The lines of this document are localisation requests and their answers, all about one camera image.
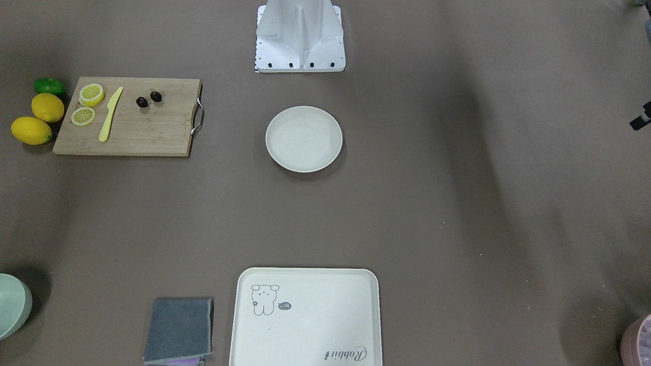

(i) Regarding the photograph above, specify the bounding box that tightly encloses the dark red cherry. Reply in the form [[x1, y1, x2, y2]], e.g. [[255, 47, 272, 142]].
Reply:
[[136, 97, 150, 108], [150, 91, 162, 103]]

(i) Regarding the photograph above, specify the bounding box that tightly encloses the bamboo cutting board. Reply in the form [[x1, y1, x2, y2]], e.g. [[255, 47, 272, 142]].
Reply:
[[53, 76, 202, 157]]

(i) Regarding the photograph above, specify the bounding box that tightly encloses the yellow plastic knife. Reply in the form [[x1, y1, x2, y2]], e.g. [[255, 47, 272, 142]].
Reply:
[[98, 86, 124, 143]]

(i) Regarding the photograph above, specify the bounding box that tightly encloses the yellow lemon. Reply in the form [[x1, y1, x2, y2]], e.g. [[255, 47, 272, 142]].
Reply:
[[31, 93, 65, 123], [10, 116, 53, 145]]

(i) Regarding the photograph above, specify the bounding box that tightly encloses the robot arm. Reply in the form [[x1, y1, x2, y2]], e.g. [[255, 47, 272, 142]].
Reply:
[[629, 19, 650, 131]]

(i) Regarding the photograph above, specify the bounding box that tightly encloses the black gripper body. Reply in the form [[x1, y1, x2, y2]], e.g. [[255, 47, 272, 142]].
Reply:
[[629, 101, 651, 131]]

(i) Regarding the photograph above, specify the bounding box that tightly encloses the lemon slice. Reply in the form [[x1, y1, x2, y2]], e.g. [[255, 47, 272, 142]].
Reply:
[[79, 83, 105, 107], [70, 107, 96, 127]]

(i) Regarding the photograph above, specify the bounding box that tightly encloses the cream rabbit tray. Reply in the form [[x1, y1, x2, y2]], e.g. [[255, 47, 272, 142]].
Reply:
[[229, 268, 383, 365]]

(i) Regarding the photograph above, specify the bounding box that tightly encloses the pink bowl with ice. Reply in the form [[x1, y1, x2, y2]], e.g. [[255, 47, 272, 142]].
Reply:
[[620, 314, 650, 365]]

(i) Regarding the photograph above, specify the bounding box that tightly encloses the mint green bowl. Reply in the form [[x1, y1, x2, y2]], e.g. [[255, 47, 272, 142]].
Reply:
[[1, 273, 33, 339]]

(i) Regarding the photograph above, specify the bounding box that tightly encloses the cream round plate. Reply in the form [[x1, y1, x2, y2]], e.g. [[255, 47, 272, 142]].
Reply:
[[265, 106, 344, 173]]

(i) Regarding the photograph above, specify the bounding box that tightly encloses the green lime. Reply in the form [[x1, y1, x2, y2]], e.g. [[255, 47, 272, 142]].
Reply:
[[33, 77, 67, 97]]

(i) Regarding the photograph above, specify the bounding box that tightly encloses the grey folded cloth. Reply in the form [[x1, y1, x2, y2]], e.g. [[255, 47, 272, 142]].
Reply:
[[143, 297, 213, 365]]

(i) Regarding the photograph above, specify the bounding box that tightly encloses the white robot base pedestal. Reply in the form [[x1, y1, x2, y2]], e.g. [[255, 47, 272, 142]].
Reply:
[[254, 1, 346, 73]]

